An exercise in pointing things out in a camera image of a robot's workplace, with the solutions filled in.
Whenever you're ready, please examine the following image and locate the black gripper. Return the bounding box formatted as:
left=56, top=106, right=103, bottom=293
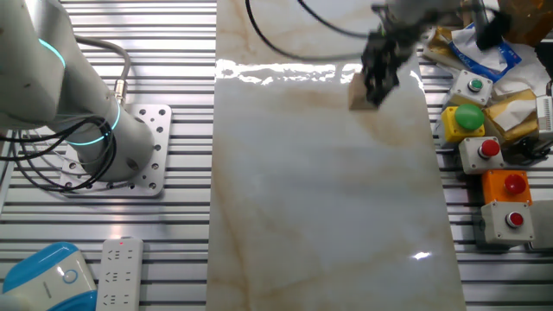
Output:
left=360, top=19, right=418, bottom=109

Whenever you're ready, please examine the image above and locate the small wooden block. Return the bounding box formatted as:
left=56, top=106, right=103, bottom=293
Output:
left=348, top=72, right=378, bottom=111

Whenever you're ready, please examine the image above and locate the black clamp on arm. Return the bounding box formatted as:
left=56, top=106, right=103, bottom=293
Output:
left=474, top=10, right=513, bottom=52

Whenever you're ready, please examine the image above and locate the gold foil wrapper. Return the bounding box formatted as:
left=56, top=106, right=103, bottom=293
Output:
left=423, top=26, right=466, bottom=67

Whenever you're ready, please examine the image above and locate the gray box green button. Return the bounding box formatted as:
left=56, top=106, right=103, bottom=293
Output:
left=449, top=68, right=494, bottom=108

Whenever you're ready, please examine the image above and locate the yellow box green button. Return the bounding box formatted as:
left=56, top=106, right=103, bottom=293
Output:
left=440, top=103, right=486, bottom=144

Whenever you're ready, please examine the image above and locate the gray box red button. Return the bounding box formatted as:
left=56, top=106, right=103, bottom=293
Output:
left=457, top=136, right=506, bottom=175
left=480, top=200, right=537, bottom=247

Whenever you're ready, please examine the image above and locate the blue and white plastic bag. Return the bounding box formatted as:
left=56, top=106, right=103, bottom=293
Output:
left=448, top=22, right=524, bottom=84

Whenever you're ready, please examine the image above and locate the gold foil bag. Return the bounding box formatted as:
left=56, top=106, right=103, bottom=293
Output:
left=482, top=88, right=541, bottom=146

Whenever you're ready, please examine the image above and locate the marble pattern tile slab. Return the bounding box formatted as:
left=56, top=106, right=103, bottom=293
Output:
left=206, top=0, right=468, bottom=311

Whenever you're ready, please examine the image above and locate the white crumpled paper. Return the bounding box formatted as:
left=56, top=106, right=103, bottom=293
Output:
left=491, top=41, right=553, bottom=98

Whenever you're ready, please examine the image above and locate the orange box red button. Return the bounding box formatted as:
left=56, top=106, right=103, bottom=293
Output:
left=480, top=168, right=534, bottom=206

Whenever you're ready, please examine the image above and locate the brown cardboard box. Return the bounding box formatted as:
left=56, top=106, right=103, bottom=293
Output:
left=495, top=0, right=553, bottom=48

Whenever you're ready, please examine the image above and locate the white ribbed adapter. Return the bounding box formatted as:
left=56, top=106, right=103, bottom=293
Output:
left=535, top=94, right=553, bottom=142

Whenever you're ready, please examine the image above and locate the plain gray box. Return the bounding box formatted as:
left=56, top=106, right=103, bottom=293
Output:
left=528, top=199, right=553, bottom=251

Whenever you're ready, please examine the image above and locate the white power strip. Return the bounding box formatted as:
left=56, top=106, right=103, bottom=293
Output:
left=95, top=237, right=145, bottom=311

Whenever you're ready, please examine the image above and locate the blue and white device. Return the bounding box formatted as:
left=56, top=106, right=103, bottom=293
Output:
left=0, top=241, right=99, bottom=311

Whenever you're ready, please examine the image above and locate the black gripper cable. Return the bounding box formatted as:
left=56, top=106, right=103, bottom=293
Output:
left=296, top=0, right=375, bottom=40

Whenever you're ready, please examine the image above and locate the long black looping cable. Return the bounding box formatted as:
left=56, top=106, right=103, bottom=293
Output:
left=244, top=0, right=368, bottom=62

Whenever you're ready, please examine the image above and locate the black tangled cord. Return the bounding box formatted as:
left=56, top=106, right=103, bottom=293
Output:
left=502, top=136, right=553, bottom=166

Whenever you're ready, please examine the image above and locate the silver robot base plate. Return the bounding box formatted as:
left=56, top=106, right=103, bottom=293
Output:
left=58, top=103, right=174, bottom=200

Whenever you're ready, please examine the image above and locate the gray robot base cable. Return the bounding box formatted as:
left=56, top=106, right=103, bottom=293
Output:
left=74, top=35, right=132, bottom=107

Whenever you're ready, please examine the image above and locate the black cable bundle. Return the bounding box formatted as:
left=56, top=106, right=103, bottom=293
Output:
left=0, top=114, right=118, bottom=194

